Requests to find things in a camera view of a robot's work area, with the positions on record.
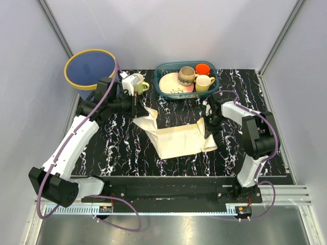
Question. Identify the cream translucent trash bag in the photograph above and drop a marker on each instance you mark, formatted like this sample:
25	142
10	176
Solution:
169	142

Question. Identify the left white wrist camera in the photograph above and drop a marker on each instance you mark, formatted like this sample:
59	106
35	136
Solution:
128	84

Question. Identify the beige brown ceramic mug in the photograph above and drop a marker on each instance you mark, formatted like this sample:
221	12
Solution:
186	76

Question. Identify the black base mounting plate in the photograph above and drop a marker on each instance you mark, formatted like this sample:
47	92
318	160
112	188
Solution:
216	189

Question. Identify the aluminium frame rail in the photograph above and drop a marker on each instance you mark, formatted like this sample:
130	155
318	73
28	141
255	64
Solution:
270	194

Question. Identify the blue trash bin yellow rim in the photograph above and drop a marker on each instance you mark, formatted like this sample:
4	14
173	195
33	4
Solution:
83	70

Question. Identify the connector box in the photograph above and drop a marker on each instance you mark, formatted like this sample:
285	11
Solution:
105	209
243	212

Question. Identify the teal plastic basket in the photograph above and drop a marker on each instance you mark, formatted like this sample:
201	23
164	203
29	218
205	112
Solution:
167	68

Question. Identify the yellow green ceramic mug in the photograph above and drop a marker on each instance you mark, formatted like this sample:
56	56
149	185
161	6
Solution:
140	86

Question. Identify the right connector box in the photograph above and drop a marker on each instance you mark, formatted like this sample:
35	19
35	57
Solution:
243	212

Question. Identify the pale yellow mug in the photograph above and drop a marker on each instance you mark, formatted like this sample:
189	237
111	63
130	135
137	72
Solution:
203	82

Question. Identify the roll of cream trash bags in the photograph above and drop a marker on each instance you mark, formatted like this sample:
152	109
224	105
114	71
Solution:
204	143

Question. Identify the orange cup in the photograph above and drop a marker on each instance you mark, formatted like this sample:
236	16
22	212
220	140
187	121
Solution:
202	69

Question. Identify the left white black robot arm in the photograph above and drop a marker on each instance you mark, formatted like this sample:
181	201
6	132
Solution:
53	180

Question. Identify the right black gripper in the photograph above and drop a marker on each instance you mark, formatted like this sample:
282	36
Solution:
210	130

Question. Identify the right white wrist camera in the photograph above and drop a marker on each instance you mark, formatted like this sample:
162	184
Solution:
207	108

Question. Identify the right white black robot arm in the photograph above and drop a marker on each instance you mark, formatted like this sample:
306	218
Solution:
260	141

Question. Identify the cream pink floral plate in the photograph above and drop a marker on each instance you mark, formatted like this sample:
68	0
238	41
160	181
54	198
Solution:
169	83

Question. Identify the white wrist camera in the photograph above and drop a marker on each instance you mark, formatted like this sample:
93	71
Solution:
207	108
128	84

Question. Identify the perforated cable duct strip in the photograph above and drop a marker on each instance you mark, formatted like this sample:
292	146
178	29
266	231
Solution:
94	210

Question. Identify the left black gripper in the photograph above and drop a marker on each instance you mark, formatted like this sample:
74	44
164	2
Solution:
131	112

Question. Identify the left connector box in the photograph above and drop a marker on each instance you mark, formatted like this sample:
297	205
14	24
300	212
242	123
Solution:
105	209

